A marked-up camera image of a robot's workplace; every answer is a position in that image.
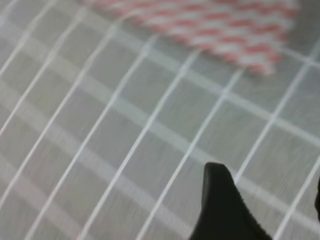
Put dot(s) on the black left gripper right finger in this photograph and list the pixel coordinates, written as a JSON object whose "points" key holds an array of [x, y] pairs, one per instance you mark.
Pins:
{"points": [[317, 200]]}

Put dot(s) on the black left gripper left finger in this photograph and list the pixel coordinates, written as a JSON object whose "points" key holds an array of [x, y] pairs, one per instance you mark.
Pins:
{"points": [[224, 214]]}

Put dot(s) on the pink white wavy towel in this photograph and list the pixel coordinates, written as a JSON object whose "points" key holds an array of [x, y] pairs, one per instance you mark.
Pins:
{"points": [[247, 33]]}

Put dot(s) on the grey checked tablecloth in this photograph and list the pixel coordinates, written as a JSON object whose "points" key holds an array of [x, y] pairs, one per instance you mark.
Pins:
{"points": [[105, 128]]}

